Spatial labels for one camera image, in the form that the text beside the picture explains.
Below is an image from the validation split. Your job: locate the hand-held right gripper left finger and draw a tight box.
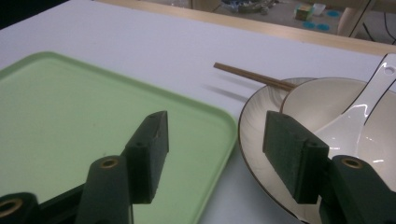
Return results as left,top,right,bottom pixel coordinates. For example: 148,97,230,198
120,110,171,205

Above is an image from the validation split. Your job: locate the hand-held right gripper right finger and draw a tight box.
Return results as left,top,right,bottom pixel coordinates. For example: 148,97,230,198
262,110,331,205

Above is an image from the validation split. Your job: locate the white plate with dark rim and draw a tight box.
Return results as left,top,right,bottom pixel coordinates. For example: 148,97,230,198
237,77,396,224

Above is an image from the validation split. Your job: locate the white bowl with dark rim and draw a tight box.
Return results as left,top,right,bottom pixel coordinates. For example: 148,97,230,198
279,77,396,192

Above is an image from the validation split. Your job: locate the white ceramic spoon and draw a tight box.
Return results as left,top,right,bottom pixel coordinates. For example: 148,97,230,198
313,52,396,151

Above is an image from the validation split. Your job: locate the light green plastic tray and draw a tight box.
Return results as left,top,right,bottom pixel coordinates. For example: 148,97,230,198
0,50,239,224

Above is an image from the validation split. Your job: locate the brown wooden chopstick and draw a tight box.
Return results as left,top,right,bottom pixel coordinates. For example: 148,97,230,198
213,62,298,92

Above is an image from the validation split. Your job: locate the small colourful box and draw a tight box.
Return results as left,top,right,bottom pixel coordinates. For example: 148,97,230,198
293,3,315,22

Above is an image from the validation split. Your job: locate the small white cup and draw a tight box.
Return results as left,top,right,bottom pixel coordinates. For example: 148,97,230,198
312,3,327,17

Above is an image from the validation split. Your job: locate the beige wooden furniture leg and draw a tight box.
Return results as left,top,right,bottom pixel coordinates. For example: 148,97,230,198
337,0,376,38

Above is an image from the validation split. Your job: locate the pile of dark clutter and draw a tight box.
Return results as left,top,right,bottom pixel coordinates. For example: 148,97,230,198
219,0,278,15

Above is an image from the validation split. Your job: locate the black cable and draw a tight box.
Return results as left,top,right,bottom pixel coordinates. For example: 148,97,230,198
382,11,396,45
347,0,375,38

